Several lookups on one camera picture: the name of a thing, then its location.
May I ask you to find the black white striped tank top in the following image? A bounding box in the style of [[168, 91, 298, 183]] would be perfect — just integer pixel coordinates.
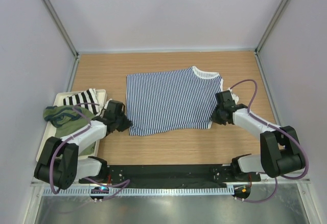
[[63, 88, 100, 115]]

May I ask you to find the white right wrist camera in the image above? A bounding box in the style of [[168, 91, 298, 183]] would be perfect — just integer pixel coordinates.
[[228, 88, 239, 104]]

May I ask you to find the blue white striped tank top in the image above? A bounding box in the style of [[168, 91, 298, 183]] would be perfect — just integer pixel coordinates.
[[126, 66, 223, 136]]

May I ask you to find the white slotted cable duct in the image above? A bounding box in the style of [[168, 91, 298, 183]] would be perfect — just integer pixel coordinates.
[[43, 185, 234, 197]]

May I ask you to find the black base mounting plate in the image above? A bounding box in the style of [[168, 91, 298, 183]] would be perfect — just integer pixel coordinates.
[[78, 164, 262, 189]]

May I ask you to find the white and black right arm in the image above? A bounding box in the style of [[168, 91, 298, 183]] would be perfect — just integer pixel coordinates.
[[211, 90, 307, 181]]

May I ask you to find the olive green tank top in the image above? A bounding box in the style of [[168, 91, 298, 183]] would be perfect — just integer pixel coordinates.
[[37, 105, 95, 158]]

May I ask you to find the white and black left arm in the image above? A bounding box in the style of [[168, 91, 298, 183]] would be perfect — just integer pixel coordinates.
[[34, 100, 132, 194]]

